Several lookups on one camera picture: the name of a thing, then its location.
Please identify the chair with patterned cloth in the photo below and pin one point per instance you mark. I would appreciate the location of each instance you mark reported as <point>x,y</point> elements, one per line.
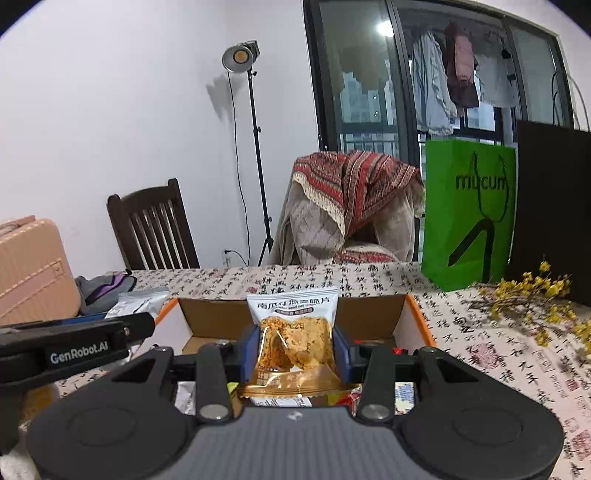
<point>309,226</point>

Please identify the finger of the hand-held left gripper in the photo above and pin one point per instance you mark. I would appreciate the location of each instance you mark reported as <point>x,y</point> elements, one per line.
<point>92,330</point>
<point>92,316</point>

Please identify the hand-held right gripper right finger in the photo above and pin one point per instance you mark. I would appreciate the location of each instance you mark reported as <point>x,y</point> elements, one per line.
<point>344,357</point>

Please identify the white cartoon print packet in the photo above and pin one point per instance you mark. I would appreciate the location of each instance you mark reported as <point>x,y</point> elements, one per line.
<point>405,399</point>

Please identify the red cardboard box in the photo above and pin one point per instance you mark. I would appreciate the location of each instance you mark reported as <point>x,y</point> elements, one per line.
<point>369,318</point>

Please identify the orange white crisp packet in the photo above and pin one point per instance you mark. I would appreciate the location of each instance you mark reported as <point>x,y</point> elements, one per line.
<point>291,341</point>

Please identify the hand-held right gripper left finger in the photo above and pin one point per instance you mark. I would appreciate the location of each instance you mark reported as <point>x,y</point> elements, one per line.
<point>248,355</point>

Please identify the hanging white garment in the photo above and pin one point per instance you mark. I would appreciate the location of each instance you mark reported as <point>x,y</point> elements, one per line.
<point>498,78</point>

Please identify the dark wooden chair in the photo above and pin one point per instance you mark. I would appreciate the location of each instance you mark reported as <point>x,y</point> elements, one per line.
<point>143,197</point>

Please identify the green paper bag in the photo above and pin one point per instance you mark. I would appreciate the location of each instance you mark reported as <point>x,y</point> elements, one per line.
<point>443,221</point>

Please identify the hanging pink coat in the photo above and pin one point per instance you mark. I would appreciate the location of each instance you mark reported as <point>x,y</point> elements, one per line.
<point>461,64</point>

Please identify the yellow flower sprig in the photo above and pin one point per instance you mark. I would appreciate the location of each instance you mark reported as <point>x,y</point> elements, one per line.
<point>551,286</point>

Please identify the hanging pale blue shirt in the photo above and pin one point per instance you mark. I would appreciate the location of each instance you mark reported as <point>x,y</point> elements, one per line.
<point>431,87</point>

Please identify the studio light on stand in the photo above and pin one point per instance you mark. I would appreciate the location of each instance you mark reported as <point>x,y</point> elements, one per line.
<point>240,56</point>

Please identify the pink hard suitcase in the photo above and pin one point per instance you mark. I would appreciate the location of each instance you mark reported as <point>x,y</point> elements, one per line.
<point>32,267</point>

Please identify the chair draped with patterned cloth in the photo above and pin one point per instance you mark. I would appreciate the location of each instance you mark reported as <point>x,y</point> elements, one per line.
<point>360,184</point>

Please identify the silver foil pouch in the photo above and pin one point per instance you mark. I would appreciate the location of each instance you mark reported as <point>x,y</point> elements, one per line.
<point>138,302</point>

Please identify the black paper bag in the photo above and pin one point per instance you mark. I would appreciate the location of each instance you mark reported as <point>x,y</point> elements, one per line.
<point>549,207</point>

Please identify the grey purple cloth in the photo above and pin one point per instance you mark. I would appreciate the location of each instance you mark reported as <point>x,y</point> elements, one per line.
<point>101,288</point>

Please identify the black framed glass door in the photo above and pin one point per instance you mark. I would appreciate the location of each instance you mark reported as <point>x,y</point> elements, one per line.
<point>360,106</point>

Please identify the red snack packet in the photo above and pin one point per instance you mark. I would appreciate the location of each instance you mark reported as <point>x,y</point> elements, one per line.
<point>346,400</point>

